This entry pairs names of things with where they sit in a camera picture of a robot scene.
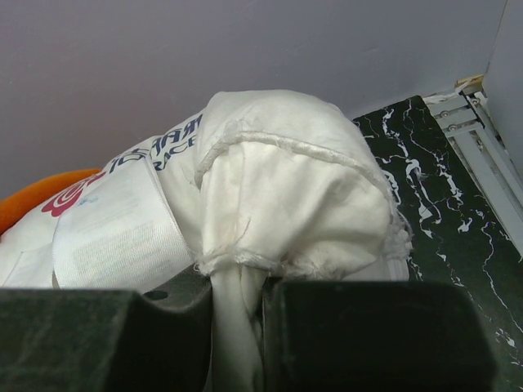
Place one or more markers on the white pillow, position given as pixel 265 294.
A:
pixel 257 184

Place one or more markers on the aluminium frame rail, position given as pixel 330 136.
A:
pixel 463 116

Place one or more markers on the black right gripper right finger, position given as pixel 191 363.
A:
pixel 277 349

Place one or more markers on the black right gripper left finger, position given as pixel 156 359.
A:
pixel 165 343

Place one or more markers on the orange patterned plush pillowcase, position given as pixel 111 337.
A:
pixel 14 207

